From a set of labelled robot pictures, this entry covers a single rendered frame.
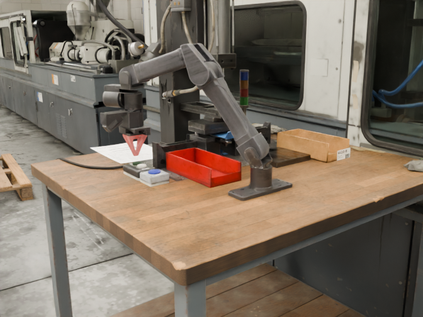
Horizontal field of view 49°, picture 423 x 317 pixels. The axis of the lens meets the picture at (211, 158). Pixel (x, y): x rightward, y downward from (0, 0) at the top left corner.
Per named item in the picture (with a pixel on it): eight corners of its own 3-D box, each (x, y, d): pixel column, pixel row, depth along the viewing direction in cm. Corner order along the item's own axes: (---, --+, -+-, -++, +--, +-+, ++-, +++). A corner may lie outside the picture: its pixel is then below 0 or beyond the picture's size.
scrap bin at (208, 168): (210, 188, 138) (210, 168, 136) (165, 169, 157) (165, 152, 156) (241, 180, 145) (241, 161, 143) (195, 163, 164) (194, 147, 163)
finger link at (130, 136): (129, 158, 148) (128, 129, 145) (119, 154, 153) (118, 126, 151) (148, 155, 152) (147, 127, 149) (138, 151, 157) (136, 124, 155)
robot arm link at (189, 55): (113, 69, 142) (199, 38, 127) (130, 67, 149) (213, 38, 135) (126, 108, 143) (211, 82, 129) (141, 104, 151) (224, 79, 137)
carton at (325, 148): (327, 165, 164) (328, 143, 162) (276, 151, 183) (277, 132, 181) (349, 159, 171) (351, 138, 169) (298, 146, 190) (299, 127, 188)
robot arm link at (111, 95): (99, 108, 147) (97, 70, 144) (115, 104, 155) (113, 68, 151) (129, 111, 142) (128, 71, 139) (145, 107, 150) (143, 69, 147)
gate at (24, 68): (9, 70, 727) (3, 17, 707) (16, 70, 733) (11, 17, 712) (22, 73, 658) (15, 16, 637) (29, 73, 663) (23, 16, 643)
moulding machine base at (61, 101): (-3, 107, 912) (-10, 56, 887) (50, 102, 967) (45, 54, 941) (97, 173, 469) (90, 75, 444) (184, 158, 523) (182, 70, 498)
